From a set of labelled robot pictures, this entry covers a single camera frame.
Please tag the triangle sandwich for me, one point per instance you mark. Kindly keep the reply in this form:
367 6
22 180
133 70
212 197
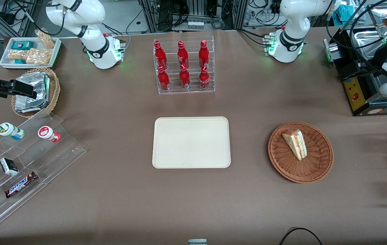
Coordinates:
296 143

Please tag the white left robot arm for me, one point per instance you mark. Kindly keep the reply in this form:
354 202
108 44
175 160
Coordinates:
290 44

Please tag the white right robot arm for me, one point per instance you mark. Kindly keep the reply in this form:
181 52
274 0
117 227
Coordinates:
94 51

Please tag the light wicker basket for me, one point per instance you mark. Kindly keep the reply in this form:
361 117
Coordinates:
54 88

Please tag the white rectangular snack tray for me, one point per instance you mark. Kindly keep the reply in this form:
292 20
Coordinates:
9 46

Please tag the cream plastic serving tray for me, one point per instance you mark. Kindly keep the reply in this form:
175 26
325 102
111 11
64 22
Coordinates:
191 142

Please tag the brown round wicker basket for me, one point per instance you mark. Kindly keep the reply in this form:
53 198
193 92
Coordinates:
319 160

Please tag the stainless steel tray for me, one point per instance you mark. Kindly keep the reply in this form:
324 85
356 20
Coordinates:
367 42

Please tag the aluminium foil container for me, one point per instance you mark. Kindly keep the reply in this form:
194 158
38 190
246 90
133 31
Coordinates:
31 102

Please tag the small teal snack box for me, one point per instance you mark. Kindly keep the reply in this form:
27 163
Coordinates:
20 61

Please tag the puffed rice cracker pack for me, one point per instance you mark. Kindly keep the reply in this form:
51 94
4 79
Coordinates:
17 54
38 56
45 39

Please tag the green lid yogurt cup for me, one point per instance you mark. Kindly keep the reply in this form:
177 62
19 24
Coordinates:
9 131

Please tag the large teal snack box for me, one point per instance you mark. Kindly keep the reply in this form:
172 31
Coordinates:
22 45

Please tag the red lid yogurt cup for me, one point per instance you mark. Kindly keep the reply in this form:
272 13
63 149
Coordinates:
47 133

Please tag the black and white carton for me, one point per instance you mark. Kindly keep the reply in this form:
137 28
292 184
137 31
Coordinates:
9 166

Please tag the clear acrylic stepped stand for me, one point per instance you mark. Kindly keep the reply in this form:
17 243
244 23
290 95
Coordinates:
60 153

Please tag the Snickers chocolate bar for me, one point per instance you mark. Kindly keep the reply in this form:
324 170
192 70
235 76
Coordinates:
20 184

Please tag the red cola bottle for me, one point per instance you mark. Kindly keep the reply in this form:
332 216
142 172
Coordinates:
204 79
203 54
181 56
160 56
184 78
163 80

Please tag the white power strip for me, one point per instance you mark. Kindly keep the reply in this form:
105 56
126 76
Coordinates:
195 25

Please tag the clear acrylic bottle rack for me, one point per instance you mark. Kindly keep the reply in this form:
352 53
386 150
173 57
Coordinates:
210 64

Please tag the teal cloth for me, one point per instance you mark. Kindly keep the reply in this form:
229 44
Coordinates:
343 12

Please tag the black machine with yellow panel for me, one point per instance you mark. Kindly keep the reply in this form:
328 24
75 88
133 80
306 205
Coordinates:
356 98

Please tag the aluminium frame rack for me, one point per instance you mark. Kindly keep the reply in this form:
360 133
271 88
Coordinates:
234 13

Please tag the grey metal bracket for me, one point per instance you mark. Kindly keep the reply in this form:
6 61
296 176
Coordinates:
197 242

